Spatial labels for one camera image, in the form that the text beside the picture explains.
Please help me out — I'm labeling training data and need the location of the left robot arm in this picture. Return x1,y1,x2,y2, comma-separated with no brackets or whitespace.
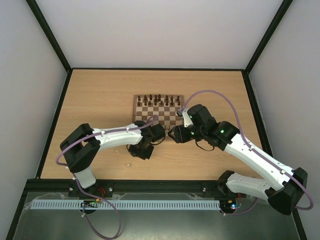
60,120,166,189

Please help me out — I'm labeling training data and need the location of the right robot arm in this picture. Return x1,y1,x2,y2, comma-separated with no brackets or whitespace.
168,104,308,215

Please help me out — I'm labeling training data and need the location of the wooden chess board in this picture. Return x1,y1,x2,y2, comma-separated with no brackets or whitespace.
132,94,185,133

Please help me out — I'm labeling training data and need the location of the left electronics board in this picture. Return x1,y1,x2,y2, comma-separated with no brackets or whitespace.
79,198,104,209

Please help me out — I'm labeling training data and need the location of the electronics board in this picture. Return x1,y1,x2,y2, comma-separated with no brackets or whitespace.
220,198,243,211
79,198,104,209

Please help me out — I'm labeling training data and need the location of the right electronics board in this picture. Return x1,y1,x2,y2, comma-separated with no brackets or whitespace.
220,198,243,211

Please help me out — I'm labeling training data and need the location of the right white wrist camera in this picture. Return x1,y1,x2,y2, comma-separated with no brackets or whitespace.
176,108,193,128

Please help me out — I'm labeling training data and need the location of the light blue cable duct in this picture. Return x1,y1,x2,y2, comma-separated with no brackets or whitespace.
30,199,221,211

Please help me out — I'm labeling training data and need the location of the black cage frame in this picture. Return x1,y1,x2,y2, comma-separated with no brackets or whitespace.
6,0,292,240

